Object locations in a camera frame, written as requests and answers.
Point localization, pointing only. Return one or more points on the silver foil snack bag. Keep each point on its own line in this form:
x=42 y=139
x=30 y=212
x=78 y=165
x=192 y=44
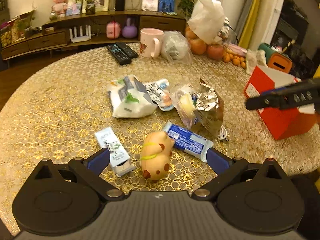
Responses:
x=209 y=110

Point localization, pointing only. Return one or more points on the red apple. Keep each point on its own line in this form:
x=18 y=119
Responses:
x=215 y=51
x=198 y=46

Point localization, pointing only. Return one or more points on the blue white snack packet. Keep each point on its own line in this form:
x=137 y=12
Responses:
x=188 y=142

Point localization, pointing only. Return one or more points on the clear wrapped blueberry bun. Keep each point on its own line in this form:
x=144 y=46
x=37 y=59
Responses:
x=184 y=100

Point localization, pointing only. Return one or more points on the red apple left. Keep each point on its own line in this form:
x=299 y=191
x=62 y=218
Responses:
x=198 y=46

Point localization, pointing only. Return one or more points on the white wifi router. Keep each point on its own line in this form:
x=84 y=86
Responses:
x=80 y=33

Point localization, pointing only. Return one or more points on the clear bag grey object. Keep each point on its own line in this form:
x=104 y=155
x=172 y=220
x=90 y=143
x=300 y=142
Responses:
x=176 y=48

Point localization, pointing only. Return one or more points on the pink small case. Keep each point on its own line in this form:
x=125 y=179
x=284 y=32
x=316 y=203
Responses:
x=113 y=30

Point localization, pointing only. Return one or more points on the pile of tangerines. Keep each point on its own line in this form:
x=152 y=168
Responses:
x=234 y=59

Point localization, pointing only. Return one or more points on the small white green carton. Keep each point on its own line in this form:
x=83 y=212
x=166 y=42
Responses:
x=120 y=160

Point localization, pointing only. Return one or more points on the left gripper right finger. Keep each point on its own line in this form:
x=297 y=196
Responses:
x=228 y=172

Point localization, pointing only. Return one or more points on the black speaker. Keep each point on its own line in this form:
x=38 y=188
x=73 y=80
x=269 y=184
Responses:
x=119 y=5

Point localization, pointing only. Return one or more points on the black remote right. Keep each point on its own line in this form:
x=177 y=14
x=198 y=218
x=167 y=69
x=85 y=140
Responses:
x=127 y=50

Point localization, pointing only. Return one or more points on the red white cardboard box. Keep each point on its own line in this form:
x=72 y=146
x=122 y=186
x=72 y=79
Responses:
x=285 y=123

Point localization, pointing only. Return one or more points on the pink mug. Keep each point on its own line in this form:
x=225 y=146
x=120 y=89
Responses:
x=151 y=42

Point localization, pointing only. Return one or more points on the small potted plant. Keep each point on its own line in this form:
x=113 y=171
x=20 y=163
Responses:
x=89 y=6

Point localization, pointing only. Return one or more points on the white printed sachet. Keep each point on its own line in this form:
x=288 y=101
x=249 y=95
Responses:
x=159 y=93

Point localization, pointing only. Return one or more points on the blue picture card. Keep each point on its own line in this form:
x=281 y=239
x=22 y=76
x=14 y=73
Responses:
x=166 y=5

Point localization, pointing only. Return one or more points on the white grey tissue pack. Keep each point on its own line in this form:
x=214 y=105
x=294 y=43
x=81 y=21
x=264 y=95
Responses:
x=129 y=98

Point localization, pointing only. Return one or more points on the white plastic bag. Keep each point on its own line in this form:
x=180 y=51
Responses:
x=207 y=19

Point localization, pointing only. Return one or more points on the black remote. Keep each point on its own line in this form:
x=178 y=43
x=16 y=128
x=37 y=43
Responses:
x=127 y=50
x=118 y=54

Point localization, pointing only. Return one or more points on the orange spotted pig toy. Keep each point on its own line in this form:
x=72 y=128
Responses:
x=155 y=156

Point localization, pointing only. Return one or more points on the beige cloth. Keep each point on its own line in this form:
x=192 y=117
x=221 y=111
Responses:
x=255 y=58

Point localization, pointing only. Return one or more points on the pink pig plush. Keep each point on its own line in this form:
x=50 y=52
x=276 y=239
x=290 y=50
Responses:
x=60 y=7

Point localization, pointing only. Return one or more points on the green orange tissue box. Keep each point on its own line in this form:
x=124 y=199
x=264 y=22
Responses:
x=276 y=60

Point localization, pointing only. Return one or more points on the red apple right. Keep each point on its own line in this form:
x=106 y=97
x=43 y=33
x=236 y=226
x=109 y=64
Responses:
x=215 y=51

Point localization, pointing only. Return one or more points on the portrait photo frame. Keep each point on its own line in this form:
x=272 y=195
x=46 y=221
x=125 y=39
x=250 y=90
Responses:
x=150 y=5

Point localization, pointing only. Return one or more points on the purple kettlebell shaped toy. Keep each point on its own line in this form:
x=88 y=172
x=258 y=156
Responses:
x=130 y=30

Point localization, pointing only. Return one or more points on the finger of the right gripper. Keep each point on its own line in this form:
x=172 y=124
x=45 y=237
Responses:
x=287 y=97

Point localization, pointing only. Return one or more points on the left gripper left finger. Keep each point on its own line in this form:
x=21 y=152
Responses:
x=87 y=172

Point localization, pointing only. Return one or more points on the large photo frame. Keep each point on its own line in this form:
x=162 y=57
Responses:
x=100 y=6

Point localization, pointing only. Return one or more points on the black remote left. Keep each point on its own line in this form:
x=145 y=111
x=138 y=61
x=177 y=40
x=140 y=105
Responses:
x=118 y=54

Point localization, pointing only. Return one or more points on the wooden tv cabinet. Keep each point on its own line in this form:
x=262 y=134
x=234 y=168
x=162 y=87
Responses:
x=55 y=33

